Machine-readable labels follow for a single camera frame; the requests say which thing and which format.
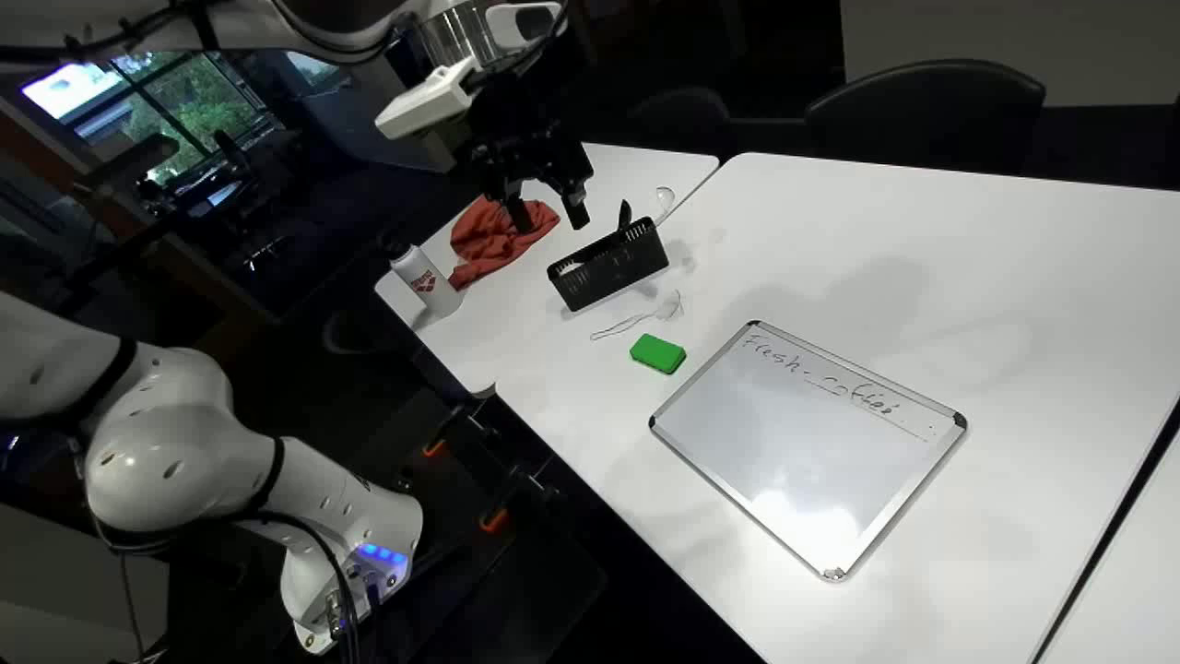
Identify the clear plastic spoon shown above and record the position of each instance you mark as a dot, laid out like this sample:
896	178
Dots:
631	317

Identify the screen with green image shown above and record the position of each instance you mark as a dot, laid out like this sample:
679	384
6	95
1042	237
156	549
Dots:
195	110

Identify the green rectangular block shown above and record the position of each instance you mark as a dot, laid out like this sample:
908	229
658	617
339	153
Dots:
658	352

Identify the black office chair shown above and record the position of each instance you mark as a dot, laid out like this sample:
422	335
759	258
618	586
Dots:
674	119
922	110

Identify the red crumpled cloth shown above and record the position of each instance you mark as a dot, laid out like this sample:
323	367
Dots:
495	242

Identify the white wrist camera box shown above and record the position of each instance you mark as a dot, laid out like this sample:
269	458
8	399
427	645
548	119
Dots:
424	100

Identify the white paper cup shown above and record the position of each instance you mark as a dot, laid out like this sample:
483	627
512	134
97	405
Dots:
419	269

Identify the black cutlery holder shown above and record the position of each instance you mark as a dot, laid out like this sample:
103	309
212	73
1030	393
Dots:
604	266

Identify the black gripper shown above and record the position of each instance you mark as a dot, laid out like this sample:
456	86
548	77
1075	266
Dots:
523	121

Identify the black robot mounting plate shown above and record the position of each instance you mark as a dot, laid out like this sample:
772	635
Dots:
463	479

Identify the small framed whiteboard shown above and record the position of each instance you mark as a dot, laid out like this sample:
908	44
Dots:
807	445

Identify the black utensil in holder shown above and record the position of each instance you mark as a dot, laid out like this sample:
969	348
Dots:
624	218

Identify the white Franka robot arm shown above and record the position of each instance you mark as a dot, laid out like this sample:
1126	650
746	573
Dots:
169	445

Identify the lit computer monitor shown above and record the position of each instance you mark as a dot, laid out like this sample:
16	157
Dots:
70	89

